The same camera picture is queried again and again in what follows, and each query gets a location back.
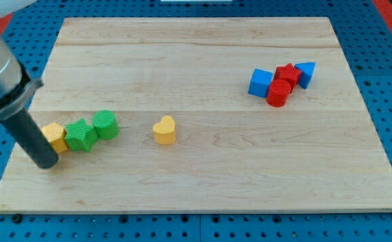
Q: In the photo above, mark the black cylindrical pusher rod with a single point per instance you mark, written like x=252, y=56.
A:
x=28, y=135

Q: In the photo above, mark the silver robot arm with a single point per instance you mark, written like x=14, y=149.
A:
x=16, y=88

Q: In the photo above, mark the green star block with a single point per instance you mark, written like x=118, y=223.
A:
x=80, y=136

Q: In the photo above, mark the red star block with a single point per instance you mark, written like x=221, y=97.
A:
x=288, y=73

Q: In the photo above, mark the yellow hexagon block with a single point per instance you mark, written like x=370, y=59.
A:
x=55, y=135

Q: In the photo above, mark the green cylinder block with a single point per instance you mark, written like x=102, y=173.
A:
x=105, y=124

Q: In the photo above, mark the yellow heart block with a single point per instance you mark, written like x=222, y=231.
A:
x=164, y=131

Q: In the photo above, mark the wooden board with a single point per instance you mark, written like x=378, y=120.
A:
x=234, y=153

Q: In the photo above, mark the blue cube block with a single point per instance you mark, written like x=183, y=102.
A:
x=260, y=82

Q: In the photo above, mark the red cylinder block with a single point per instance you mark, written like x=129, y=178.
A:
x=278, y=93

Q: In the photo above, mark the blue triangle block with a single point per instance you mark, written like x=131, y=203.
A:
x=307, y=70

